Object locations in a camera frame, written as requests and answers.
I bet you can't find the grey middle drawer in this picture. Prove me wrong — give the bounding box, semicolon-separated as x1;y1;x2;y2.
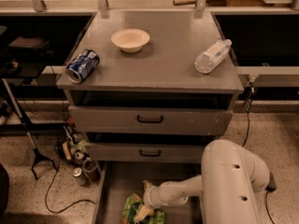
85;142;205;163

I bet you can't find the wooden stick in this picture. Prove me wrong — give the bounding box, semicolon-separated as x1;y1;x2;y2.
173;0;197;6

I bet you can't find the black cable on floor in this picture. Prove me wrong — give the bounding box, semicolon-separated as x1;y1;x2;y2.
44;159;96;215

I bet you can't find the blue soda can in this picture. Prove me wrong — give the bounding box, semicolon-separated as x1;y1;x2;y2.
66;49;100;84

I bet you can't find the grey open bottom drawer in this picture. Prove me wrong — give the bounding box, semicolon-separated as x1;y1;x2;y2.
92;161;203;224

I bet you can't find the green rice chip bag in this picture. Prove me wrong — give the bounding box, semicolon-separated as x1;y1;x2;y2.
121;193;166;224

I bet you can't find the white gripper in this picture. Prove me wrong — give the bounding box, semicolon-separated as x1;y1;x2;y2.
133;180;167;223

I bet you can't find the grey drawer cabinet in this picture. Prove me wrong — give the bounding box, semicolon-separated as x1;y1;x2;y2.
56;9;245;173

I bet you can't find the small can on floor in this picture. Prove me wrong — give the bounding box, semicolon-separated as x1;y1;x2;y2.
75;151;85;161

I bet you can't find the silver can on floor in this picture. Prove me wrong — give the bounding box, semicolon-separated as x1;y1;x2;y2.
73;167;87;186

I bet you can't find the black grabber tool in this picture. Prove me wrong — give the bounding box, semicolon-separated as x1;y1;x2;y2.
2;78;59;180

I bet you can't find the grey top drawer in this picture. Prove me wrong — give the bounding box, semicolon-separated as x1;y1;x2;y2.
69;105;233;136

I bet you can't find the brown cup on floor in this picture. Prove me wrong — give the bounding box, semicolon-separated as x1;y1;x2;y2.
82;159;100;181

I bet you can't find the black box on shelf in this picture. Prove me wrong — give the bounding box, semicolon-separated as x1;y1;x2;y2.
8;36;50;51

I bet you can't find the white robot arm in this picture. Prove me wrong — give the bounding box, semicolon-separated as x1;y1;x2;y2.
134;139;270;224

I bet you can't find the clear plastic water bottle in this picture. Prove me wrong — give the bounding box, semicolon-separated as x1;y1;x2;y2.
194;39;232;74

